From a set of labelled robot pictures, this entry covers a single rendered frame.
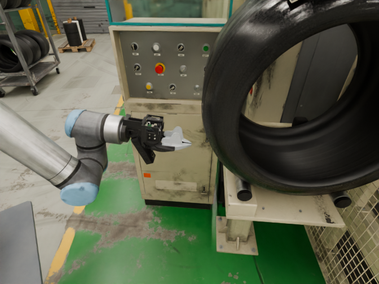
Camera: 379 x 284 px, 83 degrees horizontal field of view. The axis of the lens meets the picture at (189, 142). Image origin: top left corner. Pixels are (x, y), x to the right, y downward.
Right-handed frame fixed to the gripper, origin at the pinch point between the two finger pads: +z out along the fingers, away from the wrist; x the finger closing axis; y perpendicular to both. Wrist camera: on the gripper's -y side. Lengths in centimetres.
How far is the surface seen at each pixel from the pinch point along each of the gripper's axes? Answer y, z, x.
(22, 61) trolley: -78, -260, 247
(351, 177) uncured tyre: 6.4, 42.9, -11.5
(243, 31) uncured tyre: 34.9, 7.6, -8.5
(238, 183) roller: -6.5, 17.4, -6.7
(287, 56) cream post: 25.2, 29.9, 26.3
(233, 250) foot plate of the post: -95, 40, 21
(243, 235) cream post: -85, 45, 26
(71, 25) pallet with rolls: -78, -349, 545
